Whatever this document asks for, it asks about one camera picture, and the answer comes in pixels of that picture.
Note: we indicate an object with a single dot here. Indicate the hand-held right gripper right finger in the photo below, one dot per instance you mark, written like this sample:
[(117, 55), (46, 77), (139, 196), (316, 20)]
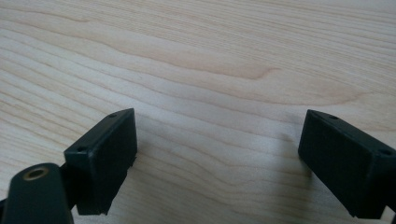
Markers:
[(345, 161)]

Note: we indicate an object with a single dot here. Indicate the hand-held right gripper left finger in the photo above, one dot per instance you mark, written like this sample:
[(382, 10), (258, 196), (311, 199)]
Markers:
[(102, 161)]

